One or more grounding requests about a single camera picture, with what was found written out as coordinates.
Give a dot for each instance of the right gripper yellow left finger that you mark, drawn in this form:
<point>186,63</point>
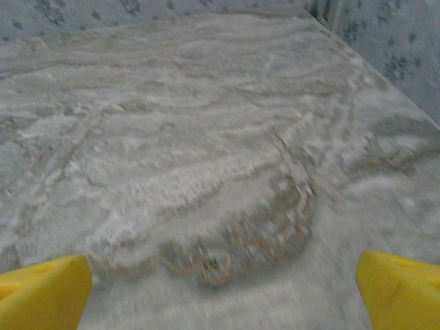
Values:
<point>41,295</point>

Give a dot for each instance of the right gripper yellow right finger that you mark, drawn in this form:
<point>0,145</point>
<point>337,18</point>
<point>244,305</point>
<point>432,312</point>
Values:
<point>402,295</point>

